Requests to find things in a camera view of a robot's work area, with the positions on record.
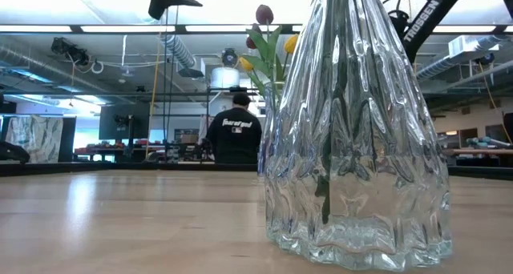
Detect dark red artificial tulip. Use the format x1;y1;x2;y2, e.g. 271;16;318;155
254;3;284;103
244;23;277;103

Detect yellow artificial tulip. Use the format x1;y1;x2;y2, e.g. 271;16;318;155
237;57;269;101
275;34;301;85

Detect small smooth clear glass vase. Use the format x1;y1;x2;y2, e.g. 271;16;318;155
257;80;290;179

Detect ribbed clear glass vase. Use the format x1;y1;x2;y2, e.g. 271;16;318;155
261;0;454;272

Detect black pendant lamp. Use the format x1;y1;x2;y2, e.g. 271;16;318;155
177;67;205;79

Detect white cylindrical fixture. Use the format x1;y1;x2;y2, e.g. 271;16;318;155
208;65;242;90

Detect black ceiling-mounted device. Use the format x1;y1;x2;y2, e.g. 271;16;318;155
50;36;91;67

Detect black monitor screen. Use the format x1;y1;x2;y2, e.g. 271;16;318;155
98;101;151;141

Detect person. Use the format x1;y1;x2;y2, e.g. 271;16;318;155
205;91;264;166

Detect marbled fabric panel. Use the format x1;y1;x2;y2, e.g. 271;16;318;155
4;115;65;164

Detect white ceiling air unit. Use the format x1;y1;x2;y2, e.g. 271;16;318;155
447;34;501;59

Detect wooden background table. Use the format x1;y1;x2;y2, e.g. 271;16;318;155
442;147;513;167

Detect teal objects on table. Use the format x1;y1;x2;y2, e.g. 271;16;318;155
466;136;513;149

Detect silver spiral ventilation duct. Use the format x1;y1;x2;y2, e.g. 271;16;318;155
415;34;513;82
162;34;198;71

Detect blue black cable reel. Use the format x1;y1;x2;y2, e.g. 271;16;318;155
476;51;496;66
220;47;240;68

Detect yellow hanging cord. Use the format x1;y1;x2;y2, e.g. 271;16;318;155
143;33;162;159
478;61;513;146

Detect black aluminium table frame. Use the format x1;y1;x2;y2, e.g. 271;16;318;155
0;160;513;182

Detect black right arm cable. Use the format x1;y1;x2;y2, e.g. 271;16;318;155
382;0;410;41

